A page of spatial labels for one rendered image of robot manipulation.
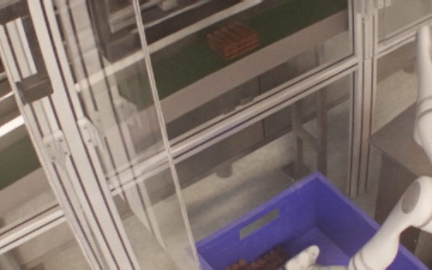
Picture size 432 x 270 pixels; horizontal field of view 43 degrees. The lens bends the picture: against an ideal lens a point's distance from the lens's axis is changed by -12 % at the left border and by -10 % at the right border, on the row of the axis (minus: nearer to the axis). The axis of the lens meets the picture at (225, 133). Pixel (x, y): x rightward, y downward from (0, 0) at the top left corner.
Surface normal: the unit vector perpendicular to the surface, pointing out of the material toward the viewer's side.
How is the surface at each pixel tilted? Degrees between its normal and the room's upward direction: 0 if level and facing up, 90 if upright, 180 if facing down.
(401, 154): 0
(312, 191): 90
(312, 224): 90
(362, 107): 90
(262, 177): 0
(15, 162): 2
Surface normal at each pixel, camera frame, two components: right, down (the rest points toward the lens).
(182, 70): -0.15, -0.72
